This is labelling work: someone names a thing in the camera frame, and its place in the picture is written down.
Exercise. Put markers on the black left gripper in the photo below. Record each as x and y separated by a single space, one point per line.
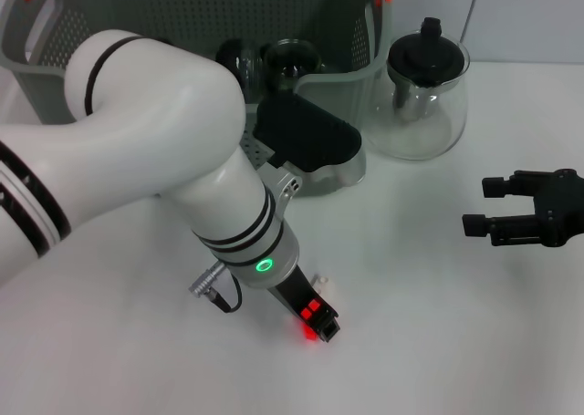
292 294

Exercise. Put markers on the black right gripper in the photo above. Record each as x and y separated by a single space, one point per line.
561 210

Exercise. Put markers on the red-orange sloped toy brick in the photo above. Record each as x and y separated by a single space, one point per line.
309 333

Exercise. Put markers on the glass teacup with black sleeve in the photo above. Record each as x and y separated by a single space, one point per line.
242 66
292 64

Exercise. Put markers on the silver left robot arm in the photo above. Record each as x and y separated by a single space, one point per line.
137 137

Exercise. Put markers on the grey-green perforated storage bin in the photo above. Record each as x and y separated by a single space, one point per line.
337 91

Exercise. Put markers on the white toy brick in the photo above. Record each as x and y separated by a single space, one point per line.
326 285

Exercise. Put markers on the glass teapot with black lid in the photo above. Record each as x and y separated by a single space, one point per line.
426 57

